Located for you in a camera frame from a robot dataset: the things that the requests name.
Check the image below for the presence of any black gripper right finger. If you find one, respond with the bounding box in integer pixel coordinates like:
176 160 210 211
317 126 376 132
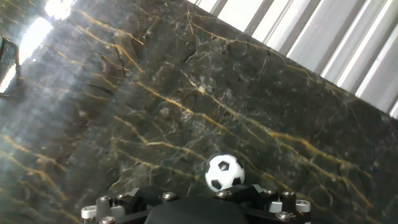
213 184 312 224

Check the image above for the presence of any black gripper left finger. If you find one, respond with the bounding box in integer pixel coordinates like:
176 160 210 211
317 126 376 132
80 186 180 224

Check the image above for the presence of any small black-white soccer ball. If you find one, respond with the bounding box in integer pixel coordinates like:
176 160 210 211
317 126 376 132
204 153 246 193

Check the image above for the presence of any black marble-pattern mat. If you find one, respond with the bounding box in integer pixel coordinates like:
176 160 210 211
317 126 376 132
0 0 398 224

